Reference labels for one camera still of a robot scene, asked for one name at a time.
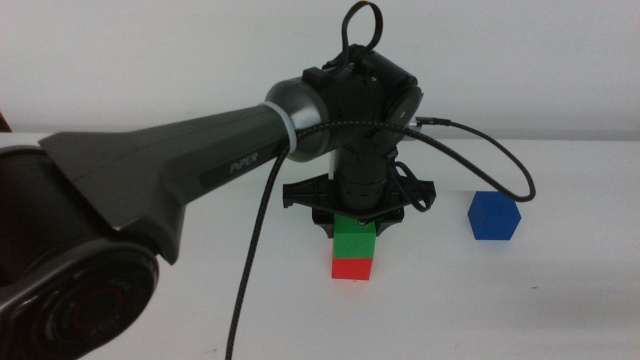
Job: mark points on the green cube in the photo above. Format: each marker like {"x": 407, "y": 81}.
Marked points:
{"x": 355, "y": 240}

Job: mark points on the blue cube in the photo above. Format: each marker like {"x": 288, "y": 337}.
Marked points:
{"x": 492, "y": 220}

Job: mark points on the dark background object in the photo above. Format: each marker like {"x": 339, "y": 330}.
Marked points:
{"x": 2, "y": 125}

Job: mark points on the red cube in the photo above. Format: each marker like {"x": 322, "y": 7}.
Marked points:
{"x": 352, "y": 270}

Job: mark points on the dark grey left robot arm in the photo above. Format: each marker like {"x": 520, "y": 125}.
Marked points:
{"x": 150, "y": 170}

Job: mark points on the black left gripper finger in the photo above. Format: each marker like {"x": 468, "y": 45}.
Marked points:
{"x": 384, "y": 226}
{"x": 326, "y": 226}

